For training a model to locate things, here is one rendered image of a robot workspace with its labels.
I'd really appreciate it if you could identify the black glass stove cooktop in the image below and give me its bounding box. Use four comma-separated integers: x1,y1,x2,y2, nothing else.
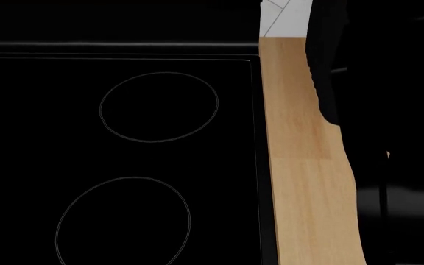
0,52,280,265

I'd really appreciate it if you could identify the black stove back panel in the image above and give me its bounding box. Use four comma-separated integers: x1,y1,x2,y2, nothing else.
0,0,264,55

